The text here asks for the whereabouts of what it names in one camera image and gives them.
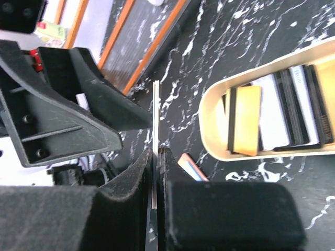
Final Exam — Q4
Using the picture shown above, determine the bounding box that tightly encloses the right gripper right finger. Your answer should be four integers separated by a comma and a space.
158, 147, 306, 250

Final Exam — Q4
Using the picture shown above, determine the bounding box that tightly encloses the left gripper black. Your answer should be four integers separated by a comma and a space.
1, 40, 122, 186

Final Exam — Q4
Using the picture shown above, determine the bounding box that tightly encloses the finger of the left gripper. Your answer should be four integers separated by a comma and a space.
38, 47, 152, 131

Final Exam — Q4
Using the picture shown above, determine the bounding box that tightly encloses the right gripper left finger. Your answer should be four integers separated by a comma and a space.
1, 149, 153, 250

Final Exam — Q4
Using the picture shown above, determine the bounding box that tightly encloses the gold card black stripe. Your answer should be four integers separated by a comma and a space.
145, 81, 161, 251

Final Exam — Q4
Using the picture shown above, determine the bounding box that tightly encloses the beige oval tray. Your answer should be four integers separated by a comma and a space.
198, 38, 334, 161

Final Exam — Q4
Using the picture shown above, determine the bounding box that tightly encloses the stack of cards in tray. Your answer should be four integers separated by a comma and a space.
221, 64, 334, 156

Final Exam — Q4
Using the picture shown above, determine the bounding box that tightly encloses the green white staples box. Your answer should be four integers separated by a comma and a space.
35, 20, 68, 48

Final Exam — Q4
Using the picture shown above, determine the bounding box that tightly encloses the orange wooden shelf rack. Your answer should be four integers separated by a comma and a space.
54, 1, 191, 95

